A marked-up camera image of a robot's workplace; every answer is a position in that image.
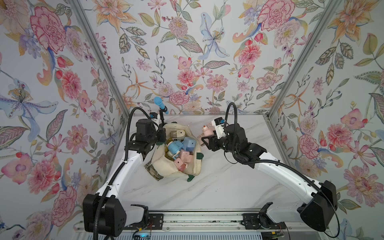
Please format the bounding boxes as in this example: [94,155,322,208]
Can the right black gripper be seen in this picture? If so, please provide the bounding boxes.
[202,133,241,158]

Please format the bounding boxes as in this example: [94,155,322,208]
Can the cream green tote bag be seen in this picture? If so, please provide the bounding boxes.
[145,123,204,182]

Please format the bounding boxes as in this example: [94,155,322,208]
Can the pink round pencil sharpener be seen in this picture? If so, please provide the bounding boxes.
[201,126,215,139]

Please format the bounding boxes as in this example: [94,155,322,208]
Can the blue cube pencil sharpener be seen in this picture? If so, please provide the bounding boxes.
[182,137,196,152]

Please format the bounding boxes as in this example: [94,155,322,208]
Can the light blue pencil sharpener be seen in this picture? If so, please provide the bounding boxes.
[167,141,184,156]

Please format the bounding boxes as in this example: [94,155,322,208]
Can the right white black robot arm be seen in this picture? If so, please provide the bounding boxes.
[202,124,338,232]

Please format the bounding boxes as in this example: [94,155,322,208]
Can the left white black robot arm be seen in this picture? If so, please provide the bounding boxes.
[83,119,166,240]

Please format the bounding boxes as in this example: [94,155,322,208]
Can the pink square pencil sharpener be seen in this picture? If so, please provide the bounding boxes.
[179,149,194,164]

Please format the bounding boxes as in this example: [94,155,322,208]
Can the black microphone stand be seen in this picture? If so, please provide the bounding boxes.
[159,108,168,126]

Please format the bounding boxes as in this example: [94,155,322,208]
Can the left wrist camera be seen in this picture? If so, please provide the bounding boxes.
[150,112,161,120]

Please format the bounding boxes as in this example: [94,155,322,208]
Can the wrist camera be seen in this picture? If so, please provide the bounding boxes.
[150,112,161,120]
[212,117,226,139]

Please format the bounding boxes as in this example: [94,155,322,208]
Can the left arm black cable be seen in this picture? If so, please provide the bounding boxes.
[92,106,154,240]

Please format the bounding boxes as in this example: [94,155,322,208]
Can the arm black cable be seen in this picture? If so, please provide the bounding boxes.
[92,106,154,240]
[223,102,341,238]

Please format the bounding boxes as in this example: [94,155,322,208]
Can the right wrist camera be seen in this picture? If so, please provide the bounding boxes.
[212,117,226,139]

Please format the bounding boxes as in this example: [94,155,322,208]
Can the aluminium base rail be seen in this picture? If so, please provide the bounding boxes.
[73,209,331,240]

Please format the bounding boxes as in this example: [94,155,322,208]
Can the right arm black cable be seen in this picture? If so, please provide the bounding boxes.
[223,102,341,238]

